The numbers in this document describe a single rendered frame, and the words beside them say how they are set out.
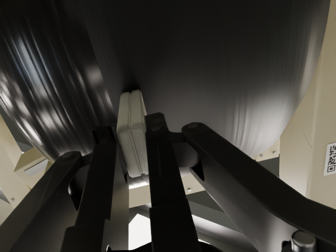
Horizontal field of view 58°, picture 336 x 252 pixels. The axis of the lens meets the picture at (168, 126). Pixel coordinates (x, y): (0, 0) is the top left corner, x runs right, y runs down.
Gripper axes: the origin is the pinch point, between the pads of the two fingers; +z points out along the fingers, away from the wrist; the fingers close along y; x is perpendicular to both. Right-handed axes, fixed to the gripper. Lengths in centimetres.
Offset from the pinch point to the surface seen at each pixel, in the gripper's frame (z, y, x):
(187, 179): 56, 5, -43
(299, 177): 31, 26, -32
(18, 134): 699, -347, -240
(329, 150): 26.6, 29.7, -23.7
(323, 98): 25.0, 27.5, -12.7
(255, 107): 4.9, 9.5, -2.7
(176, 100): 3.8, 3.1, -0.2
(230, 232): 269, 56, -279
